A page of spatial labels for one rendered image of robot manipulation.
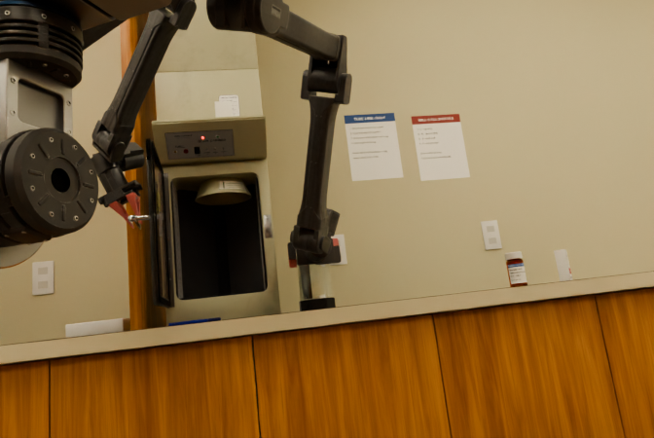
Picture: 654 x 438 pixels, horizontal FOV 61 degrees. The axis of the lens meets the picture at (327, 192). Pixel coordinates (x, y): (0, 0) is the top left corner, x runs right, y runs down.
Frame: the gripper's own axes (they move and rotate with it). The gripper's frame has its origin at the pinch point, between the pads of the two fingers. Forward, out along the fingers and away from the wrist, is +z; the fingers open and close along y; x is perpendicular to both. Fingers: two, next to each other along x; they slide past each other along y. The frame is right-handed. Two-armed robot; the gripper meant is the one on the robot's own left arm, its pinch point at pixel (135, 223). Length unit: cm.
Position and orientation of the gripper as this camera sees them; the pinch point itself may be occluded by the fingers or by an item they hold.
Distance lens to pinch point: 145.7
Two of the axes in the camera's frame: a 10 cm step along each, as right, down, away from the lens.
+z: 5.0, 8.6, -1.2
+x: 1.0, -1.9, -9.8
